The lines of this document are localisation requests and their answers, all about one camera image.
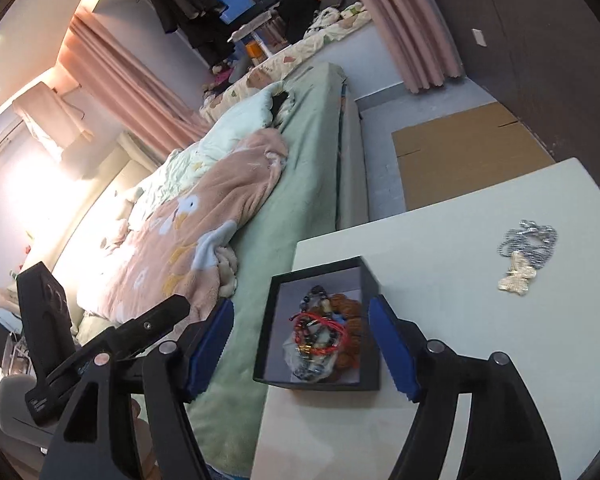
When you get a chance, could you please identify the pink floral fleece blanket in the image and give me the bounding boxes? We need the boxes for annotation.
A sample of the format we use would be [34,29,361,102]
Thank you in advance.
[77,127,288,323]

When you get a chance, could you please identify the beige padded headboard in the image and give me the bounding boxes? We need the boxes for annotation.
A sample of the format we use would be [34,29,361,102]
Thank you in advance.
[55,130,171,281]

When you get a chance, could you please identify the dark brown wardrobe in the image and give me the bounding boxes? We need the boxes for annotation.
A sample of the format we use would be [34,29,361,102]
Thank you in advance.
[415,0,600,201]

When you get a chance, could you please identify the pink curtain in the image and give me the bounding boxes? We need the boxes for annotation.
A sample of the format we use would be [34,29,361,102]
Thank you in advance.
[60,7,211,161]
[330,0,463,93]

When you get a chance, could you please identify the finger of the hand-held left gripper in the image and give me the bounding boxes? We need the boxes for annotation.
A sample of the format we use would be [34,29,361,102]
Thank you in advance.
[112,295,191,361]

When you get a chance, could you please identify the white drying rack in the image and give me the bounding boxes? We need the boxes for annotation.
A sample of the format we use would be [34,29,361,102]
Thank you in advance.
[230,10,276,61]

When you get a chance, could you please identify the brown cardboard sheet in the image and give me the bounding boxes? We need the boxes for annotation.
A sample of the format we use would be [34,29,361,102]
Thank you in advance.
[391,101,557,211]

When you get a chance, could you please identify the clear plastic bag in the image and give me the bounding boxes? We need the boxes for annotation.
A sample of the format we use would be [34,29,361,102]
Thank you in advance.
[282,337,338,380]

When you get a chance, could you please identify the brown wooden bead bracelet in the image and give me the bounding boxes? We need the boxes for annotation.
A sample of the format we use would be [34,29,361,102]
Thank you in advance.
[327,294,368,371]

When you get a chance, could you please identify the bed with green sheet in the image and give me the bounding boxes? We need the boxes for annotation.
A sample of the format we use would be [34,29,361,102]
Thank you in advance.
[70,62,371,471]

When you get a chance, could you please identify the grey chair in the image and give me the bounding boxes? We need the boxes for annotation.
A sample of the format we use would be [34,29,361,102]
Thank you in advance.
[0,375,51,453]

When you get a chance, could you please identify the printed window seat cushion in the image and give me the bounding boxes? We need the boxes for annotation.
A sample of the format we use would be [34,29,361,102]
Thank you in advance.
[200,2,373,121]

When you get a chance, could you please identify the beige hanging cloth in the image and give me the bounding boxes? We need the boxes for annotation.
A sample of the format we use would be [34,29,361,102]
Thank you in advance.
[12,82,95,161]

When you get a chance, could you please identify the pale green floral duvet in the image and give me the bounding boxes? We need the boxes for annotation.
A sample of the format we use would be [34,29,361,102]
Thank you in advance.
[125,80,296,221]

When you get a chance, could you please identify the black hanging clothes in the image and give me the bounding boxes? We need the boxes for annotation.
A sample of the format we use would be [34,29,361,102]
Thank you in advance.
[147,0,231,66]

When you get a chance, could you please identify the black jewelry box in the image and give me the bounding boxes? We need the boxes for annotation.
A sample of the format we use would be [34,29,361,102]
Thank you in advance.
[252,256,382,392]

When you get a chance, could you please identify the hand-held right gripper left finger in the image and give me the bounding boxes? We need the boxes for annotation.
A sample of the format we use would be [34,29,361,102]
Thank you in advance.
[40,297,236,480]

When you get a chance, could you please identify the red string bracelet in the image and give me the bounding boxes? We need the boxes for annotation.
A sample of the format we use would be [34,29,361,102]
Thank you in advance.
[292,311,348,356]

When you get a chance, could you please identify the plush toys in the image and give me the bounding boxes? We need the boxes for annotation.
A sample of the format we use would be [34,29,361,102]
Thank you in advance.
[207,57,251,93]

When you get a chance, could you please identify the silver chain butterfly necklace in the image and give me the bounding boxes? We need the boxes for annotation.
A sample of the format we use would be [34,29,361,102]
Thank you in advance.
[497,219,558,297]

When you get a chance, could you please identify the white air conditioner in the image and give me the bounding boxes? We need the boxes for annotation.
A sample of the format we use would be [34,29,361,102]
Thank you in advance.
[0,112,26,156]

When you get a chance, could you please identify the dark glass bead bracelet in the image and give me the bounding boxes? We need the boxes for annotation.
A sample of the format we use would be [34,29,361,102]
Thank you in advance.
[300,285,331,313]

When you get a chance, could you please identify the green stone bead bracelet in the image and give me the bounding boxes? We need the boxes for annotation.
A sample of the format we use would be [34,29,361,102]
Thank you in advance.
[300,322,341,356]

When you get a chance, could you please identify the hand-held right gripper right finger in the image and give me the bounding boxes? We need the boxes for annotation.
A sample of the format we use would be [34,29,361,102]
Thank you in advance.
[367,296,563,480]

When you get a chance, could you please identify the black bag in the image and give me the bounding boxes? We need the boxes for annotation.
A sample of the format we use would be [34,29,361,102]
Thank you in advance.
[277,0,326,43]

